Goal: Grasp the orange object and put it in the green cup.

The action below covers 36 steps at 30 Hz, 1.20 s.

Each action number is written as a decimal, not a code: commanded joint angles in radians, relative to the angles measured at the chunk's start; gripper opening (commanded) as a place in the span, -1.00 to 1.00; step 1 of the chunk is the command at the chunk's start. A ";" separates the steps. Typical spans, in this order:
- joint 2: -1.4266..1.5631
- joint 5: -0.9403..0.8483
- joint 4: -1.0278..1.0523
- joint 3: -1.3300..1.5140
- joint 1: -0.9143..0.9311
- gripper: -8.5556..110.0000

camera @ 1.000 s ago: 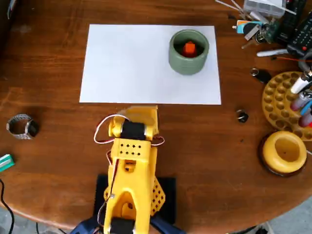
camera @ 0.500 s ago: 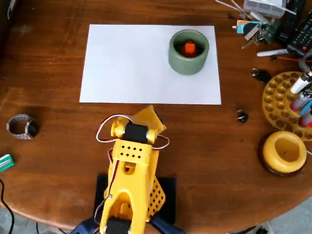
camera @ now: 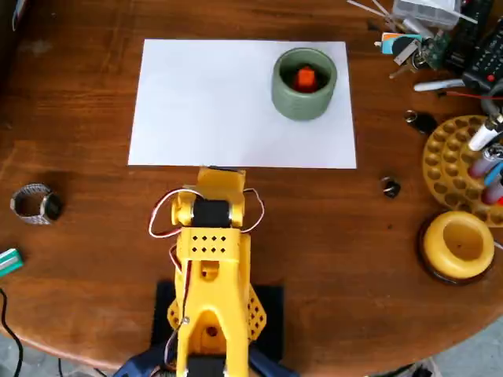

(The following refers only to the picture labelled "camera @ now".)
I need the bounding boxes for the blue orange key tag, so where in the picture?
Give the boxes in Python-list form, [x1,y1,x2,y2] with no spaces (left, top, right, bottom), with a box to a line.
[375,31,424,56]

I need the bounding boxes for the black key fob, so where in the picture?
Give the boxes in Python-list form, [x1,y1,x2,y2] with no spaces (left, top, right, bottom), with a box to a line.
[404,109,439,137]

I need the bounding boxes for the clear plastic box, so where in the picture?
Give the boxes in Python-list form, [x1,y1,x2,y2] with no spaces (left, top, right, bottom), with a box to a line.
[392,0,461,28]

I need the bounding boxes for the green ceramic cup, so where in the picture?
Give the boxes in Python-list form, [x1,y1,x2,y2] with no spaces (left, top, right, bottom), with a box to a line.
[271,46,339,123]

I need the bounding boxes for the yellow round bowl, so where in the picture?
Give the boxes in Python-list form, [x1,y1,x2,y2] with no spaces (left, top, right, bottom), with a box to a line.
[422,210,496,280]

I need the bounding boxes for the purple pen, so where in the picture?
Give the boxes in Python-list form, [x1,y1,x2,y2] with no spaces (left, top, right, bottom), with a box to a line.
[469,151,499,180]

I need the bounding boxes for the black power cable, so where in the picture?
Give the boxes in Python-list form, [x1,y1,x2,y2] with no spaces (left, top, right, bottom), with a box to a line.
[0,288,24,377]

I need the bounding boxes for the yellow perforated pen holder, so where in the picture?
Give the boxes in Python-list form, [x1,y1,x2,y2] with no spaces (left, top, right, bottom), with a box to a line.
[422,115,503,228]

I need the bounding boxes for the bunch of keys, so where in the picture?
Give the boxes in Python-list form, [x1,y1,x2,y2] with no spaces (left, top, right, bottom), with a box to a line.
[388,38,430,80]

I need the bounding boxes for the white marker pen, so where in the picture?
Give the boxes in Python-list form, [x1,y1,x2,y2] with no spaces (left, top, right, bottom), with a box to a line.
[413,78,467,93]

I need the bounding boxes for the thin red wire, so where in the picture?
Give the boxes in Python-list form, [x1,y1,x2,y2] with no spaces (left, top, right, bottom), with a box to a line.
[446,91,503,100]

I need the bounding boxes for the green white small box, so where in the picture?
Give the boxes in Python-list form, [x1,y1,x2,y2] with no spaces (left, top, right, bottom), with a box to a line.
[0,247,24,280]

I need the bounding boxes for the green circuit board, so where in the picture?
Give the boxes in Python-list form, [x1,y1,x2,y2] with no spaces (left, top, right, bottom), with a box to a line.
[426,31,453,71]

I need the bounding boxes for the white red servo cable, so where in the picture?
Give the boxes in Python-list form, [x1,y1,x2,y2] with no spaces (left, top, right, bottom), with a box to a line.
[242,188,266,236]
[148,188,204,239]

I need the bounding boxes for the black narrow remote control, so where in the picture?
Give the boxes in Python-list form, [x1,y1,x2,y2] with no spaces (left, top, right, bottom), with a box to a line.
[446,0,492,70]

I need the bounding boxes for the white thin sticks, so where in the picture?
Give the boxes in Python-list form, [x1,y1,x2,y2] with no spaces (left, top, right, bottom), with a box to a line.
[347,0,408,33]

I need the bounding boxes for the blue clamp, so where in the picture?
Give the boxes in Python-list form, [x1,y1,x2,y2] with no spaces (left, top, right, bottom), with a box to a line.
[247,345,302,377]
[113,341,178,377]

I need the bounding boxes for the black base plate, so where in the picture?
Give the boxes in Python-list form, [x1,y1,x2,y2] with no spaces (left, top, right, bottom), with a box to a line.
[151,280,285,362]

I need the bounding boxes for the white black tipped marker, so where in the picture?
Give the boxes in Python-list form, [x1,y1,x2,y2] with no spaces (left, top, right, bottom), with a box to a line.
[468,115,503,152]

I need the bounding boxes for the metal mesh band wristwatch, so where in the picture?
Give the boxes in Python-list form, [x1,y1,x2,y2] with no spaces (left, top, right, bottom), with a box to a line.
[10,182,64,226]

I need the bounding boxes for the blue pen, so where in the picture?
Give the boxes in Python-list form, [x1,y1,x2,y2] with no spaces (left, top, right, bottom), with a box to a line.
[483,161,503,188]

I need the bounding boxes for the grey cable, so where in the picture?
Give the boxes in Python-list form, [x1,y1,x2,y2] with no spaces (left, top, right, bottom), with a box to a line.
[481,96,503,118]

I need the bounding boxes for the white paper sheet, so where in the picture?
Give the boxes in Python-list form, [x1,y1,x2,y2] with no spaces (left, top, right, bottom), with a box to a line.
[127,38,358,170]

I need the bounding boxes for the orange printed object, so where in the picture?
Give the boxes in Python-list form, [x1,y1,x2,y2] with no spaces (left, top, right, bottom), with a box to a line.
[292,67,319,92]

